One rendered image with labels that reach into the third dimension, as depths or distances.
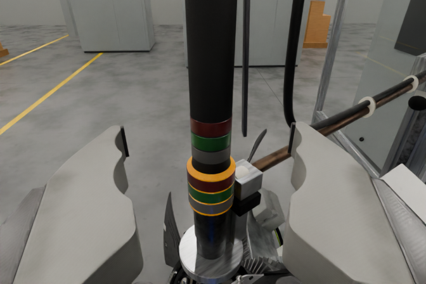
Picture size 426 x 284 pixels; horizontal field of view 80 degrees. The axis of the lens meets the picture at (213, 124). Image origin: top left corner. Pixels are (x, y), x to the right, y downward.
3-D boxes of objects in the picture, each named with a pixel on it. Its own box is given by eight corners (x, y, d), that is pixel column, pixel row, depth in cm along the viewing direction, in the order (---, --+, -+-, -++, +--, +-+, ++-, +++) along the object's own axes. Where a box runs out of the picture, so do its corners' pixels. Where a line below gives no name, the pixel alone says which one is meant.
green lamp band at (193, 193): (215, 165, 27) (215, 156, 26) (244, 189, 24) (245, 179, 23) (179, 183, 24) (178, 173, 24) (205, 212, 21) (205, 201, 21)
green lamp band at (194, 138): (215, 126, 23) (215, 114, 23) (239, 142, 21) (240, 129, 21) (183, 137, 22) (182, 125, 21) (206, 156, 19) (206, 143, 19)
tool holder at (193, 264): (228, 210, 34) (231, 149, 29) (268, 248, 29) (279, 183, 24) (168, 246, 29) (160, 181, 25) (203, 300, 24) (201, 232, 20)
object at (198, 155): (214, 138, 24) (215, 127, 23) (238, 155, 22) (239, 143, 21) (184, 150, 22) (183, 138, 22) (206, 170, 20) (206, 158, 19)
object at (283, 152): (423, 78, 55) (426, 71, 55) (431, 80, 54) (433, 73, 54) (235, 179, 27) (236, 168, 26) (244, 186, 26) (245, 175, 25)
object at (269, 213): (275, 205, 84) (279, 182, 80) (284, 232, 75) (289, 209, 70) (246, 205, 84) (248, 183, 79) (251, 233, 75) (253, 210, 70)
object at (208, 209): (215, 175, 27) (215, 166, 27) (243, 200, 24) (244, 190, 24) (179, 193, 25) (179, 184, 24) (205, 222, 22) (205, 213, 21)
